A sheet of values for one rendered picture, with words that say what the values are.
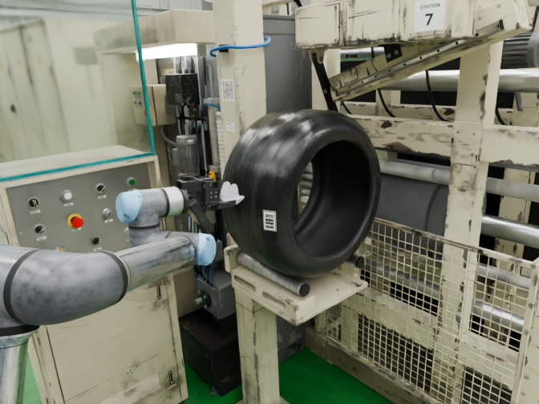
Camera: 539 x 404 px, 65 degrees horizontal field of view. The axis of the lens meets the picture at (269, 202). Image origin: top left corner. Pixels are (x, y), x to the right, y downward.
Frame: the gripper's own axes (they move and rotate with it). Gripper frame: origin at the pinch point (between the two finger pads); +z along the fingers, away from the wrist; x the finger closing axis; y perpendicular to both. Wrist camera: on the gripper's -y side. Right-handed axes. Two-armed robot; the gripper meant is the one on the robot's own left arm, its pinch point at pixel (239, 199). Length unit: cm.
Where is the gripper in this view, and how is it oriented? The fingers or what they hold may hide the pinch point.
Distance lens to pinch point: 123.5
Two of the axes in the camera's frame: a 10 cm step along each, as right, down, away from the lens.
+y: 0.5, -9.7, -2.4
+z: 7.6, -1.2, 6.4
